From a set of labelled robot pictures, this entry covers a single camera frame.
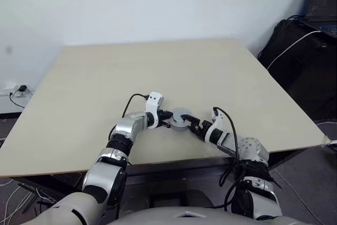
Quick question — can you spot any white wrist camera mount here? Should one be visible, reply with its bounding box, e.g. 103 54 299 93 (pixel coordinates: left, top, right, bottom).
144 92 164 130
204 107 225 143

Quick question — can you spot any white cable on bag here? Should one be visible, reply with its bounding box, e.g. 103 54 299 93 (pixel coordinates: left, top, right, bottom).
267 30 323 69

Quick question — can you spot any black laptop cable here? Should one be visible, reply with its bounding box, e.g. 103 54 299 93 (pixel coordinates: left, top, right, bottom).
286 15 309 23

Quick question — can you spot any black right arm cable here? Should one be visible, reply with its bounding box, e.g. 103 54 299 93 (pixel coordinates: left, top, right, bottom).
212 106 253 211

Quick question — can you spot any white floor cable bundle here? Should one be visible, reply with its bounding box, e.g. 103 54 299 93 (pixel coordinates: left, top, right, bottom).
0 180 51 225

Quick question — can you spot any black adapter cable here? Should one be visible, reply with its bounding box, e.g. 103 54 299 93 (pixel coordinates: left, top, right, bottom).
9 92 26 109

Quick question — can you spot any grey robot torso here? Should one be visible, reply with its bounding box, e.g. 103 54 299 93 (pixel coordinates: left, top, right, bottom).
39 192 301 225

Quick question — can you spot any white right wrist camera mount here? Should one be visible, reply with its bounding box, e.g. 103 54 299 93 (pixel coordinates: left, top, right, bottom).
204 107 225 143

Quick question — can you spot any black bag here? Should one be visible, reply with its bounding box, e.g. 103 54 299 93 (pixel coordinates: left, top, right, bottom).
257 18 337 122

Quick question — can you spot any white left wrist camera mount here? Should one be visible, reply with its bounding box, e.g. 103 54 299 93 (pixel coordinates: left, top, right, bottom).
144 92 164 130

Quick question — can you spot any white wall socket strip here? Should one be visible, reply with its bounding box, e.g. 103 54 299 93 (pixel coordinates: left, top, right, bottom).
0 82 35 96

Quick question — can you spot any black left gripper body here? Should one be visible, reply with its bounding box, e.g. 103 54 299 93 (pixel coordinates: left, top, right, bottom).
157 109 167 129

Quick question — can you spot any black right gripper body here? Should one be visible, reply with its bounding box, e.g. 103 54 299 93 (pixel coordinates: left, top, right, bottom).
193 120 211 140

